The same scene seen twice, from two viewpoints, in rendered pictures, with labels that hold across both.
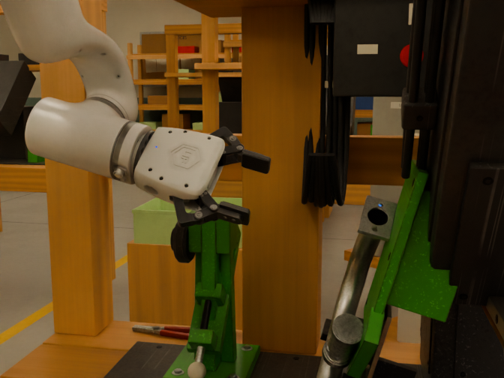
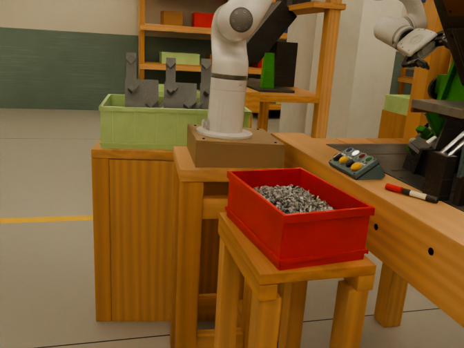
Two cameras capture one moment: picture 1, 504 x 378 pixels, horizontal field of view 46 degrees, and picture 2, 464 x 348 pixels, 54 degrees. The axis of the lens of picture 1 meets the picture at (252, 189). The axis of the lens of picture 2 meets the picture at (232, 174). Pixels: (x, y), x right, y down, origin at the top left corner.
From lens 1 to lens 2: 1.07 m
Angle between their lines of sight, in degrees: 61
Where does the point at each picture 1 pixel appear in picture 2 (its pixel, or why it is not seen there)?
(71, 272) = not seen: hidden behind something
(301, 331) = not seen: outside the picture
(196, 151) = (421, 37)
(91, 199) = (429, 74)
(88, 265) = not seen: hidden behind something
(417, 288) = (455, 94)
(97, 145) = (389, 34)
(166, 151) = (411, 36)
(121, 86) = (416, 12)
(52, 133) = (380, 29)
